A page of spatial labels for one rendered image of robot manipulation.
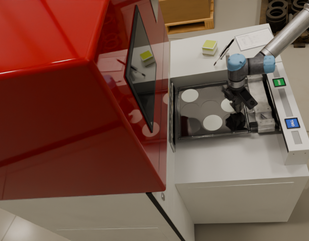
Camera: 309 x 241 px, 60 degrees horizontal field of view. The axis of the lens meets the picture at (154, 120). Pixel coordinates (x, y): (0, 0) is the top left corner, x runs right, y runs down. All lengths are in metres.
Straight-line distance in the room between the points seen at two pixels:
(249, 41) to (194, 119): 0.61
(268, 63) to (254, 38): 0.58
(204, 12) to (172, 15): 0.39
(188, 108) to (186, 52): 0.41
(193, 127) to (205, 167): 0.22
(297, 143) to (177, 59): 0.85
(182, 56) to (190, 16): 1.78
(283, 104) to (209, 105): 0.37
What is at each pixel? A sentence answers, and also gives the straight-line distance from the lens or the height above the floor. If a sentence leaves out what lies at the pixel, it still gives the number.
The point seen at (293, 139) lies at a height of 0.96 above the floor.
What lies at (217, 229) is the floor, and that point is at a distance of 2.14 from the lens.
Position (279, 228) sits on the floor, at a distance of 2.16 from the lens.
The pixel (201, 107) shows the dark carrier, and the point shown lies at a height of 0.90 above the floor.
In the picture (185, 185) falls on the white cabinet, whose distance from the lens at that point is 1.41.
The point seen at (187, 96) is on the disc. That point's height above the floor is 0.90.
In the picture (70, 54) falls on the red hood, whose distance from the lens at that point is 0.50.
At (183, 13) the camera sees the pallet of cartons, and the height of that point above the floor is 0.26.
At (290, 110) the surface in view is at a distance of 1.43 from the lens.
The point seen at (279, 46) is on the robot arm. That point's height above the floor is 1.20.
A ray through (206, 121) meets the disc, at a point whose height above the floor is 0.90.
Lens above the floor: 2.08
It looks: 51 degrees down
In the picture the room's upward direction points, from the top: 23 degrees counter-clockwise
